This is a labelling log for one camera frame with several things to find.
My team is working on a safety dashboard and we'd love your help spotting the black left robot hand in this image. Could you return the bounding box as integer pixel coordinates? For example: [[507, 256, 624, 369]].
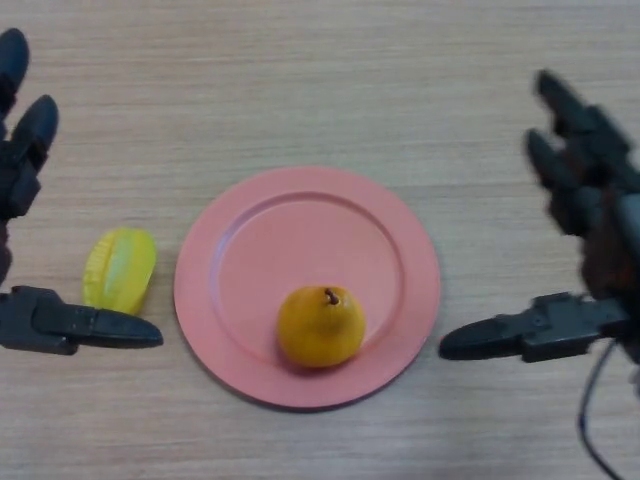
[[0, 28, 165, 356]]

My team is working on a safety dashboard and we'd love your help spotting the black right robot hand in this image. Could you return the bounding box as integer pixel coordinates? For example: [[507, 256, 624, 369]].
[[438, 69, 640, 364]]

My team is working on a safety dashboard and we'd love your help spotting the yellow pear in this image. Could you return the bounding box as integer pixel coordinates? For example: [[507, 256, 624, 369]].
[[277, 284, 366, 369]]

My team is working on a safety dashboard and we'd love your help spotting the pink round plate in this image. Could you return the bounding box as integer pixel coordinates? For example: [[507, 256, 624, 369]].
[[173, 167, 441, 412]]

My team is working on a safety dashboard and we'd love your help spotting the yellow starfruit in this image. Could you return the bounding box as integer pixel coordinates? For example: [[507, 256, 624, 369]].
[[81, 227, 158, 316]]

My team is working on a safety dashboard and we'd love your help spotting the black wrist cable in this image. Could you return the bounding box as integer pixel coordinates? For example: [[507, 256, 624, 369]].
[[577, 339, 626, 480]]

